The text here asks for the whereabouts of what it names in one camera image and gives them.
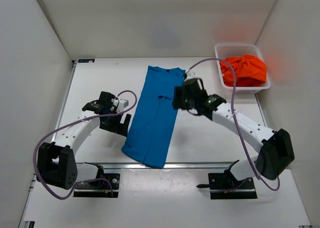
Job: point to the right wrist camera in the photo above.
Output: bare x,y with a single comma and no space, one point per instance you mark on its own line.
190,75

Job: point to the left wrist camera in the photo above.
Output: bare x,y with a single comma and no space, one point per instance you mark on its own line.
120,105

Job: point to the orange t shirt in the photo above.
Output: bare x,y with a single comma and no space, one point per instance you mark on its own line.
250,71

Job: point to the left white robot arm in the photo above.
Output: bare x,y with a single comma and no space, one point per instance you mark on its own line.
55,162

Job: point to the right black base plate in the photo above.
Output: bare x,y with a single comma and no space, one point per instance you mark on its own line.
222,187

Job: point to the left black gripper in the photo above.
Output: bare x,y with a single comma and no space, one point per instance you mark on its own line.
114,127

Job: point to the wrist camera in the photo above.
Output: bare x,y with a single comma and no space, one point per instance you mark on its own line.
190,75
120,105

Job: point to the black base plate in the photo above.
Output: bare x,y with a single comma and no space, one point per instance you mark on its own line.
222,187
99,189

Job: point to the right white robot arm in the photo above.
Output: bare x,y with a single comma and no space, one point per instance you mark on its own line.
274,148

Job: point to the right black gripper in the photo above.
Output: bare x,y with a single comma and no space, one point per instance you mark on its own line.
180,97

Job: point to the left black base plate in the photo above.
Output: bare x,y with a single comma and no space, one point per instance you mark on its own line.
99,189

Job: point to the white plastic basket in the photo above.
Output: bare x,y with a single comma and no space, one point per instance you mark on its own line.
226,50

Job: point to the blue t shirt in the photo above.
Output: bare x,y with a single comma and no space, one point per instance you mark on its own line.
150,133

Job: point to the dark label sticker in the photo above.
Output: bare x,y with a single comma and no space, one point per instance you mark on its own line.
86,61

